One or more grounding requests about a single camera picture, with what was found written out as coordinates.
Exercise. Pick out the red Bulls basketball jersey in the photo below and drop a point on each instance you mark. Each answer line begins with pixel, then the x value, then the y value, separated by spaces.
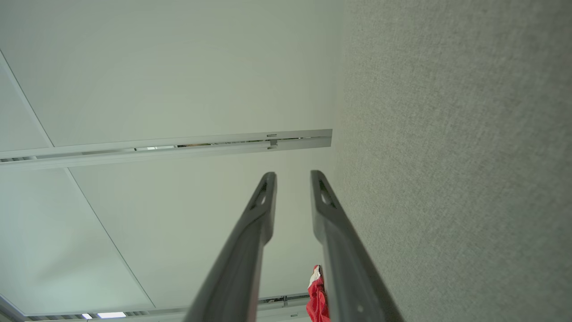
pixel 316 299

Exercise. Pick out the grey metal partition rail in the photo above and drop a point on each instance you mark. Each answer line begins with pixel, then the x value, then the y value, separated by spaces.
pixel 290 144

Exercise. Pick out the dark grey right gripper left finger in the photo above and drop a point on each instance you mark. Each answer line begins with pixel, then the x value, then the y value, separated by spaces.
pixel 243 259

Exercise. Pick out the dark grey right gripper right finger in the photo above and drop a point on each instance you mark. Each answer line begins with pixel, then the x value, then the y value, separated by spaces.
pixel 348 277

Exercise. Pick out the grey fabric sofa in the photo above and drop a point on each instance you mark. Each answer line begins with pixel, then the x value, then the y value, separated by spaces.
pixel 447 156

